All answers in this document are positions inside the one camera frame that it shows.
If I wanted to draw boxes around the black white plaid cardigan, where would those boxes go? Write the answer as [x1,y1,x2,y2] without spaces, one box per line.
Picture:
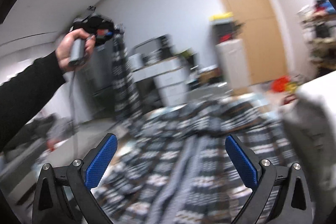
[92,29,302,224]

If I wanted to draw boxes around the black sleeved left forearm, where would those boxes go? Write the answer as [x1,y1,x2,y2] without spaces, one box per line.
[0,52,66,149]

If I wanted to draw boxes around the person left hand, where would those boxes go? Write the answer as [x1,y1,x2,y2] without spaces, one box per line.
[55,28,96,73]

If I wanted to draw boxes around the dark grey refrigerator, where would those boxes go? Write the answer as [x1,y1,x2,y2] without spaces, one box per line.
[86,40,113,94]

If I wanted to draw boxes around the white drawer desk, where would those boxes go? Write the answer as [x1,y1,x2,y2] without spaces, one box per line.
[133,57,188,106]

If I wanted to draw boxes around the grey folded garment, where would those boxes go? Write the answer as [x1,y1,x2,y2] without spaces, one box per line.
[280,74,336,201]

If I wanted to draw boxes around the orange plastic bag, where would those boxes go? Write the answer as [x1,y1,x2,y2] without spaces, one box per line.
[271,76,290,93]

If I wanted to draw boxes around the yellow lid shoebox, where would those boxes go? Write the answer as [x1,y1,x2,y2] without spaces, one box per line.
[209,12,234,22]

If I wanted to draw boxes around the white upright suitcase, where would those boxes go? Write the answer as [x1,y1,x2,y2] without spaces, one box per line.
[216,39,251,90]

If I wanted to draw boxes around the wooden door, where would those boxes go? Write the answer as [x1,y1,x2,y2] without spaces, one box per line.
[221,0,288,84]

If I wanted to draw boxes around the wooden shoe rack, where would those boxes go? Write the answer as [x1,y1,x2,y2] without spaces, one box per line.
[297,0,335,77]

